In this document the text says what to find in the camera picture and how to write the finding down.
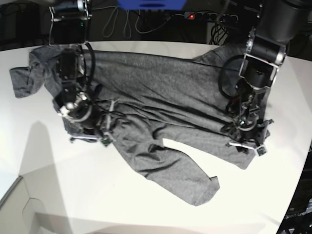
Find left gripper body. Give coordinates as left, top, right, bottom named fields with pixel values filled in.
left=220, top=119, right=273, bottom=153

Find grey t-shirt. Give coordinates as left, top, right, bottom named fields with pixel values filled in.
left=9, top=43, right=271, bottom=207

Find white power strip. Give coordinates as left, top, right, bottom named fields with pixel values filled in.
left=184, top=11, right=239, bottom=23

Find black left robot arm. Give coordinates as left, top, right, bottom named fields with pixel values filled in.
left=218, top=0, right=312, bottom=156

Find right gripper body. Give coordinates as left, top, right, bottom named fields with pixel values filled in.
left=70, top=100, right=118, bottom=143

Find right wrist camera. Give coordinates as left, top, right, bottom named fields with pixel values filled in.
left=101, top=136, right=113, bottom=147

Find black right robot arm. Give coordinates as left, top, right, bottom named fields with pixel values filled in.
left=49, top=0, right=116, bottom=146

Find grey looped cables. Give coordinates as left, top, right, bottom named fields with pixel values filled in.
left=102, top=6, right=171, bottom=39

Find blue box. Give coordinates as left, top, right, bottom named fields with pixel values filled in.
left=118, top=0, right=187, bottom=10

